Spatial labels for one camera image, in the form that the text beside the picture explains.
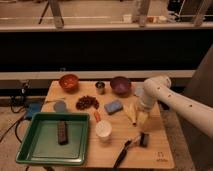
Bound yellow banana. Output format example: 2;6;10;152
123;103;136;126

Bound black cables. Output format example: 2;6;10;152
0;83;32;143

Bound green plastic tray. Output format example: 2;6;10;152
16;112;90;166

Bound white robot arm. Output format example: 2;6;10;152
138;75;213;139

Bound light blue cloth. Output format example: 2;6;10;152
134;85;143;97

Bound bunch of dark grapes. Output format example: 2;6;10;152
76;96;99;110

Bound blue sponge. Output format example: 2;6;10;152
104;100;123;115

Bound small metal cup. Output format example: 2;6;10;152
95;81;105;94

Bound white cup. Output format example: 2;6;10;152
95;120;112;141

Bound blue box on floor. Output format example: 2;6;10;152
25;102;42;120

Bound purple bowl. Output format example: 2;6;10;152
110;76;131;95

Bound orange red bowl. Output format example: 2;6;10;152
59;74;79;91

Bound grey round lid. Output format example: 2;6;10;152
53;101;68;113

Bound black handled brush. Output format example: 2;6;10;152
113;133;149;170

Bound orange carrot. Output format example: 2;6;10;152
94;111;101;122

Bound dark brown block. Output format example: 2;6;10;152
57;121;68;145

